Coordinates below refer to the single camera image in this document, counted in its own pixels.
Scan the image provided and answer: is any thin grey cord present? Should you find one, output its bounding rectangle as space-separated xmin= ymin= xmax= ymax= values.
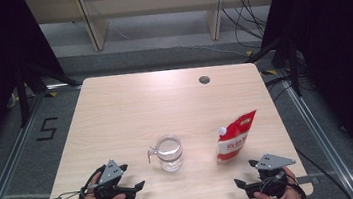
xmin=56 ymin=188 xmax=89 ymax=199

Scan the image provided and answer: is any grey table cable grommet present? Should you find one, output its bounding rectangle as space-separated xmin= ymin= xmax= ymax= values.
xmin=197 ymin=74 xmax=212 ymax=86

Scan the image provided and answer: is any long black floor cable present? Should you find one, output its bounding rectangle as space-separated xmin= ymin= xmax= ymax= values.
xmin=295 ymin=142 xmax=353 ymax=199

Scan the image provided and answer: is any red and white spouted pouch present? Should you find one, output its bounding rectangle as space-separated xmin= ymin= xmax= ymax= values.
xmin=211 ymin=109 xmax=263 ymax=164

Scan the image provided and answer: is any clear glass jar hinged lid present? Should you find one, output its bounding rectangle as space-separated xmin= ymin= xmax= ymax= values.
xmin=145 ymin=132 xmax=187 ymax=176

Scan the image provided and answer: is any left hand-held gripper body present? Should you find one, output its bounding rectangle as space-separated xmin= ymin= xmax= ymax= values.
xmin=89 ymin=156 xmax=136 ymax=199

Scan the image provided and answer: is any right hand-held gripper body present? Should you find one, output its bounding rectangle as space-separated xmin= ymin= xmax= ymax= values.
xmin=241 ymin=149 xmax=301 ymax=199

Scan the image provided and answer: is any bundle of black cables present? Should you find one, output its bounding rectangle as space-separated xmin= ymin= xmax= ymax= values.
xmin=220 ymin=0 xmax=273 ymax=54

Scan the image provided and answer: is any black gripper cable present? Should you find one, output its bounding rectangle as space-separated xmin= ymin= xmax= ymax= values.
xmin=286 ymin=178 xmax=309 ymax=199
xmin=74 ymin=164 xmax=110 ymax=199

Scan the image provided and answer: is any black metal stand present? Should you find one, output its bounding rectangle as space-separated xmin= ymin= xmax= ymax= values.
xmin=11 ymin=56 xmax=83 ymax=129
xmin=242 ymin=34 xmax=305 ymax=103

